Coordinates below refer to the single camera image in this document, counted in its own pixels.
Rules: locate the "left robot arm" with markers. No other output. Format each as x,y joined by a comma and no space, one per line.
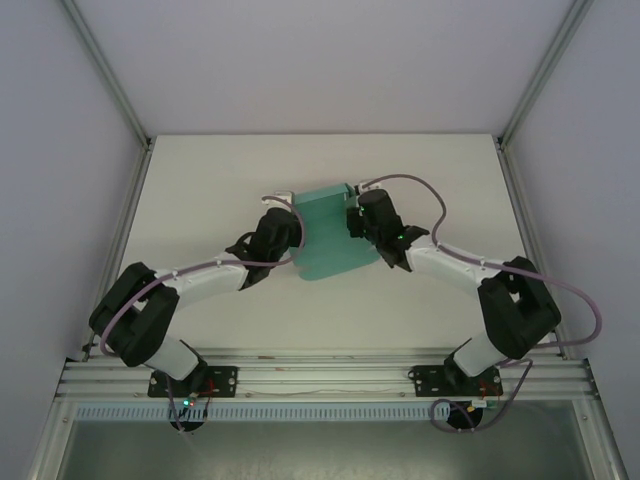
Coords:
145,320

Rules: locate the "grey metal sheet panel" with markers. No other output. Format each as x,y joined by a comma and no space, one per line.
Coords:
325,452

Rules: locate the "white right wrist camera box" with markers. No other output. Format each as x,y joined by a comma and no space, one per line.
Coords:
361,188

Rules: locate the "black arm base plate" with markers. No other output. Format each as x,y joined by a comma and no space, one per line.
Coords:
225,381
425,381

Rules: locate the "aluminium frame strut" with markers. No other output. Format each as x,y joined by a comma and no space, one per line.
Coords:
50,440
605,440

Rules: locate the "teal green cloth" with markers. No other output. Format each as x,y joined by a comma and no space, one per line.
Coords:
327,235

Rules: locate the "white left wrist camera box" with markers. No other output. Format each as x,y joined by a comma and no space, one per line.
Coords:
279,196

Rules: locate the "aluminium frame post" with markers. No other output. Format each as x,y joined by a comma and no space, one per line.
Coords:
542,75
107,75

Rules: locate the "small LED circuit board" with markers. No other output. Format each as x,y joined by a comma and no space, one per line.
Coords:
482,404
188,401

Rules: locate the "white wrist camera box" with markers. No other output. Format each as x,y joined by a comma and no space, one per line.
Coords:
361,188
279,196

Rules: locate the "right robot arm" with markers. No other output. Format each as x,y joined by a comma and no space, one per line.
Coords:
515,310

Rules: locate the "aluminium table side rail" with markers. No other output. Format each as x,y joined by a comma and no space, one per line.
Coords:
122,235
530,240

